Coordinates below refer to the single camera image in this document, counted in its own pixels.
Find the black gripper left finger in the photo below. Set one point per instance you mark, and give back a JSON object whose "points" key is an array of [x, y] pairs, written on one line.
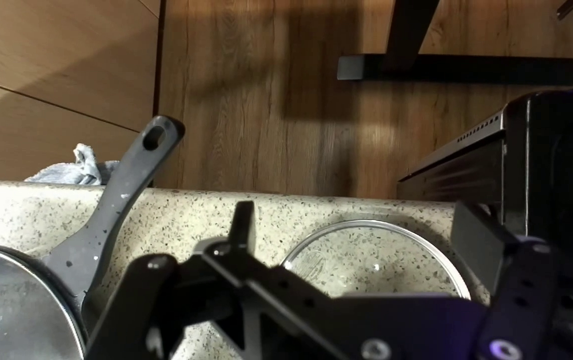
{"points": [[139, 301]]}

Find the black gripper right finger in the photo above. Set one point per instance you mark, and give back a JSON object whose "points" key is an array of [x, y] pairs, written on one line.
{"points": [[526, 293]]}

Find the small glass pot lid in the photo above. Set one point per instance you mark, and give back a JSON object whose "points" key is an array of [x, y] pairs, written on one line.
{"points": [[367, 261]]}

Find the glass frying pan lid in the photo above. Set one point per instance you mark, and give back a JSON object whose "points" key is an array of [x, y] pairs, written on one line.
{"points": [[13, 306]]}

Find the black frying pan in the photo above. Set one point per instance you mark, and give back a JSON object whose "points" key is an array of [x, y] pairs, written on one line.
{"points": [[117, 207]]}

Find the grey dish towel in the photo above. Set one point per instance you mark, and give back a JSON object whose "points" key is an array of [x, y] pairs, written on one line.
{"points": [[77, 170]]}

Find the black electric stove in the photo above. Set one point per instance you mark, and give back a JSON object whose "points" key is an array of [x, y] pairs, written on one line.
{"points": [[566, 153]]}

